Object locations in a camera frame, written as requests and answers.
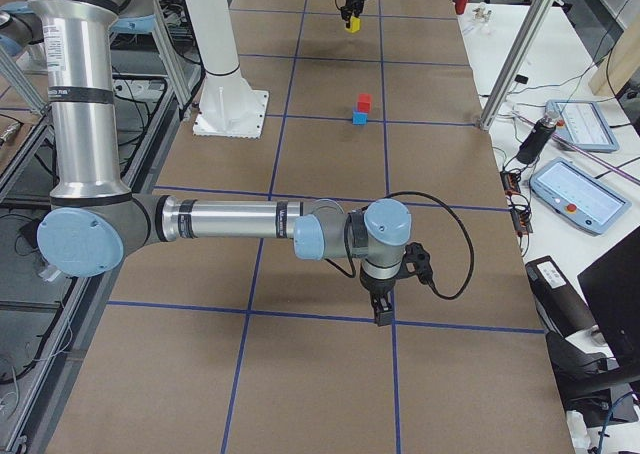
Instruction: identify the yellow block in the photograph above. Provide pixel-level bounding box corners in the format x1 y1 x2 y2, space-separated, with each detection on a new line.
345 16 361 34

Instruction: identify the red block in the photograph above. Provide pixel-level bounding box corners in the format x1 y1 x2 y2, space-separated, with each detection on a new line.
356 93 372 113

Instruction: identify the blue block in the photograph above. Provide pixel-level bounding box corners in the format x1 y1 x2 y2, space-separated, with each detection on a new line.
352 109 368 125

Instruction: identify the black label printer box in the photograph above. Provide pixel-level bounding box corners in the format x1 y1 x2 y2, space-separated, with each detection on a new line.
525 256 596 337

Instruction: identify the black water bottle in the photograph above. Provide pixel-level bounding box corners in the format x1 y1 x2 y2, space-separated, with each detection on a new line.
516 111 559 165

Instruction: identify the near teach pendant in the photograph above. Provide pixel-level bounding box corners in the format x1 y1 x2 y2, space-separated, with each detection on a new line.
529 158 632 235

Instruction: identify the teach pendant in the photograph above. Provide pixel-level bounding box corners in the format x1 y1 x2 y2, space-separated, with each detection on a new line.
545 100 619 153
529 158 632 235

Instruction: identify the black monitor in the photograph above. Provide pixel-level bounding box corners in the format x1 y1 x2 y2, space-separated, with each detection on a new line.
578 228 639 363

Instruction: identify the far teach pendant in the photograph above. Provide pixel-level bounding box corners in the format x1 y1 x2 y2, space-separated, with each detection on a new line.
545 100 619 153

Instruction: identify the wooden board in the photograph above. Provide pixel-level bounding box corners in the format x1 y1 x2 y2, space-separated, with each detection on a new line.
589 16 639 96

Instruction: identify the white camera stand pillar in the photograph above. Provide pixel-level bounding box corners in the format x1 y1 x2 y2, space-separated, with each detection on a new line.
185 0 269 139

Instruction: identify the aluminium frame post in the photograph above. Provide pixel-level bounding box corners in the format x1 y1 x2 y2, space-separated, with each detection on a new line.
477 0 554 131

